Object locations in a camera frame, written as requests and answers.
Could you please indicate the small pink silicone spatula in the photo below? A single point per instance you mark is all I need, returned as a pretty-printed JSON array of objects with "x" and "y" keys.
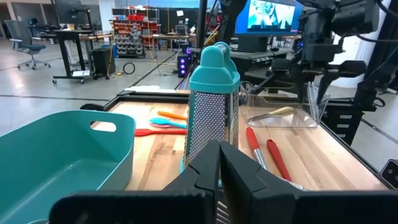
[{"x": 160, "y": 126}]

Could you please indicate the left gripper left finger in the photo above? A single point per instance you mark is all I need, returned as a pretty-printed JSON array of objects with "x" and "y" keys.
[{"x": 140, "y": 208}]

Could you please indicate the clear plastic bag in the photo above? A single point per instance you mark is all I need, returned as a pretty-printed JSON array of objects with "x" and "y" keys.
[{"x": 149, "y": 89}]

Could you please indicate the black vertical pole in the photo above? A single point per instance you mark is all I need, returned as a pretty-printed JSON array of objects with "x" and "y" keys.
[{"x": 201, "y": 21}]

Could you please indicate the black standing desk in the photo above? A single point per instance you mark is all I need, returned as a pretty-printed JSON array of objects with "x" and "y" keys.
[{"x": 66, "y": 53}]

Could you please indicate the computer tower purple lights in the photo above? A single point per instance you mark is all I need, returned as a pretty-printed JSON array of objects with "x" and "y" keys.
[{"x": 183, "y": 63}]

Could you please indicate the teal plastic bin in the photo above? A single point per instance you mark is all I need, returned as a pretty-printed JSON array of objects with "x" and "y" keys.
[{"x": 46, "y": 174}]

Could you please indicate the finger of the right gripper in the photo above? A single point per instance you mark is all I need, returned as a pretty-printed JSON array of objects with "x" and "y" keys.
[{"x": 326, "y": 82}]

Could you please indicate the red spoon steel shaft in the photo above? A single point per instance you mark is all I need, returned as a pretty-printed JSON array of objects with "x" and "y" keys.
[{"x": 252, "y": 140}]

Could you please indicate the computer monitor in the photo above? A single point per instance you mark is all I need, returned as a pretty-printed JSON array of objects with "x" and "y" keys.
[{"x": 267, "y": 15}]

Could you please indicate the teal steel box grater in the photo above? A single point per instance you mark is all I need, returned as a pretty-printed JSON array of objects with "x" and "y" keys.
[{"x": 214, "y": 77}]

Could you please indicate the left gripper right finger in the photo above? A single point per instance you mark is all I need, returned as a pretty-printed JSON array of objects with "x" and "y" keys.
[{"x": 280, "y": 208}]

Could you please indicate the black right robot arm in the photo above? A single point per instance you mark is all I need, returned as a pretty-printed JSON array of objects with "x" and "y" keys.
[{"x": 317, "y": 28}]

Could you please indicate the small blue silicone spatula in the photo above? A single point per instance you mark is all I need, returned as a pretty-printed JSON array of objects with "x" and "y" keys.
[{"x": 161, "y": 121}]

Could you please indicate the black waste bin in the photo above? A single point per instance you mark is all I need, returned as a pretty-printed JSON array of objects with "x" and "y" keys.
[{"x": 102, "y": 60}]

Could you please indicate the black drawer cabinet white labels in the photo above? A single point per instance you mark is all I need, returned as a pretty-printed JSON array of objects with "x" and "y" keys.
[{"x": 342, "y": 124}]

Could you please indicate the clear plastic tray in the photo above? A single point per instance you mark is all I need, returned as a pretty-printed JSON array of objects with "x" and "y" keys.
[{"x": 264, "y": 99}]

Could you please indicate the parts shelf red bins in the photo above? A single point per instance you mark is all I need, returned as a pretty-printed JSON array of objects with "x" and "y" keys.
[{"x": 129, "y": 37}]

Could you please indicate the small red silicone spatula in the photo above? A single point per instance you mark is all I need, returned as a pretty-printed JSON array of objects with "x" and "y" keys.
[{"x": 155, "y": 132}]

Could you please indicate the all red slotted spoon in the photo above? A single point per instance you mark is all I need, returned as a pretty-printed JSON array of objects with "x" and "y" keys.
[{"x": 276, "y": 158}]

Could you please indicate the small orange silicone spatula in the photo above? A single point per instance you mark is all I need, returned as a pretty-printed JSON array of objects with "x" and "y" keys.
[{"x": 171, "y": 115}]

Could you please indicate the grey office chair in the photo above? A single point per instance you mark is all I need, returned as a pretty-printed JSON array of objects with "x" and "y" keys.
[{"x": 29, "y": 47}]

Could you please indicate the small black camera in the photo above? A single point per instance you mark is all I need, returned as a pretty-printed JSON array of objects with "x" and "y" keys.
[{"x": 390, "y": 174}]

